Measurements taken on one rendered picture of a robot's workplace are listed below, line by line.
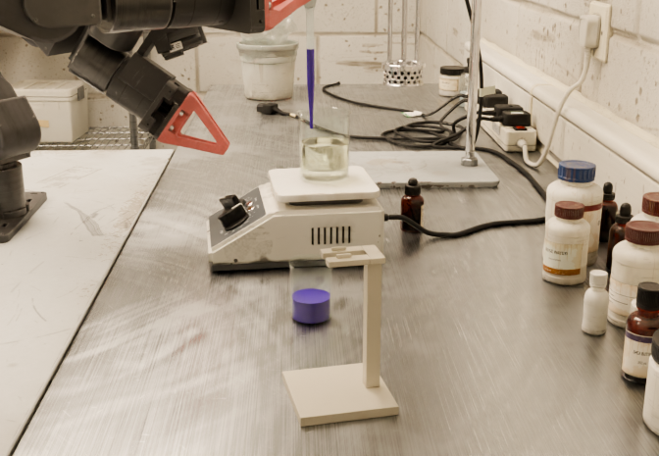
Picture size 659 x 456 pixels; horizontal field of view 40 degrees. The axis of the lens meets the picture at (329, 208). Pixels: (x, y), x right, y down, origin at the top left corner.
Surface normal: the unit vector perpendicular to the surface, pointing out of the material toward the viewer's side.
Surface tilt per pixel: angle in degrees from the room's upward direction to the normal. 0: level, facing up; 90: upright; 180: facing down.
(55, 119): 92
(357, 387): 0
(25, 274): 0
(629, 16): 90
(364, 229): 90
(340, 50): 90
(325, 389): 0
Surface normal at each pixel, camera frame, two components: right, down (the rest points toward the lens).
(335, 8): 0.04, 0.29
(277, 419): 0.00, -0.96
